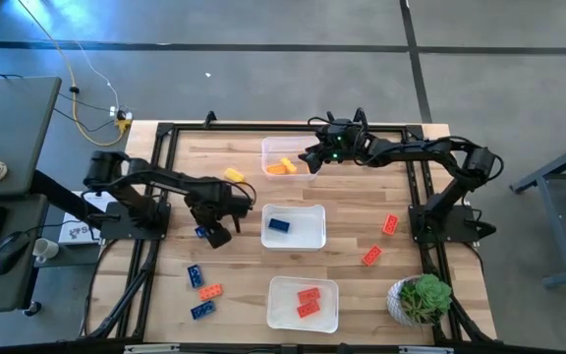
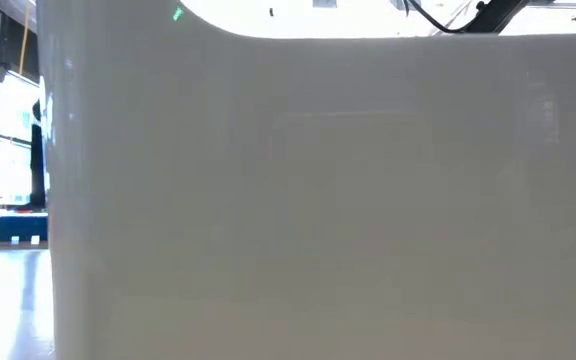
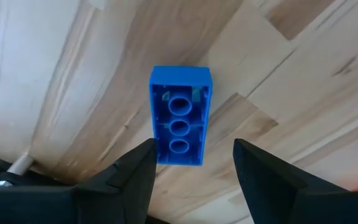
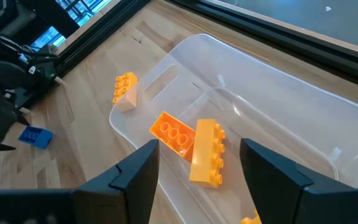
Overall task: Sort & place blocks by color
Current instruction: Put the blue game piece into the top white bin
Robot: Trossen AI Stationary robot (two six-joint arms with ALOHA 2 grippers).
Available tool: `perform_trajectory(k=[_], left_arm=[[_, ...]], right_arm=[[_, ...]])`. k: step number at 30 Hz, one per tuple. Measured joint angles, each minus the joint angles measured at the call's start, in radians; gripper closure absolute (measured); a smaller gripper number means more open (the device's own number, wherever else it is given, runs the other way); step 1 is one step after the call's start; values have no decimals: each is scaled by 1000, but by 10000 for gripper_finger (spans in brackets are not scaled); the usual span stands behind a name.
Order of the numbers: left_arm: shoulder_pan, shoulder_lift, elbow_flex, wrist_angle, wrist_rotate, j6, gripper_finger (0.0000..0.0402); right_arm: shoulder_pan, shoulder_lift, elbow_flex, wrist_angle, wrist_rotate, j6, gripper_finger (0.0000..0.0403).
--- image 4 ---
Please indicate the small yellow toy block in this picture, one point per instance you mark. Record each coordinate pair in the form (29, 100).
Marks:
(250, 220)

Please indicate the orange toy block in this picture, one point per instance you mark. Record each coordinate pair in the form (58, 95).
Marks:
(172, 133)

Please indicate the clear plastic bin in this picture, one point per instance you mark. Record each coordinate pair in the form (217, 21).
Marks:
(275, 102)

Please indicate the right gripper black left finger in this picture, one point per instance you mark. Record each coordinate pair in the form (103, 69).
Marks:
(120, 199)

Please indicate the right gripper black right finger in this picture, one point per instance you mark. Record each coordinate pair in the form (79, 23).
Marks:
(278, 193)

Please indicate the blue toy block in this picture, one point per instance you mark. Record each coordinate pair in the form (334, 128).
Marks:
(36, 137)

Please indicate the black aluminium table frame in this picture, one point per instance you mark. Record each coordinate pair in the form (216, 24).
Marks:
(322, 56)

